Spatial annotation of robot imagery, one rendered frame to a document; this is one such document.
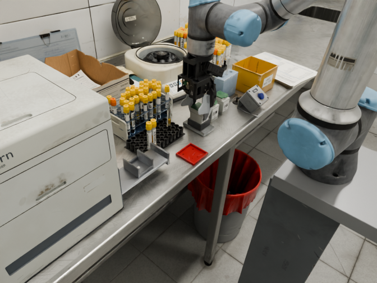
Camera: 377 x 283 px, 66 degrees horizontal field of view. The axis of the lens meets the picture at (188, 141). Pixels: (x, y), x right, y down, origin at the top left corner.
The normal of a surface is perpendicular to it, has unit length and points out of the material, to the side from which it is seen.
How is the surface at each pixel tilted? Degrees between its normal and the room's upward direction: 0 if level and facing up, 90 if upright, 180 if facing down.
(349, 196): 1
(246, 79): 90
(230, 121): 0
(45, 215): 90
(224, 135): 0
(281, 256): 90
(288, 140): 98
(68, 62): 88
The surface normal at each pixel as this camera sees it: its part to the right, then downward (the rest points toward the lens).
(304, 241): -0.64, 0.45
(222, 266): 0.05, -0.79
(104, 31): 0.77, 0.43
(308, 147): -0.76, 0.48
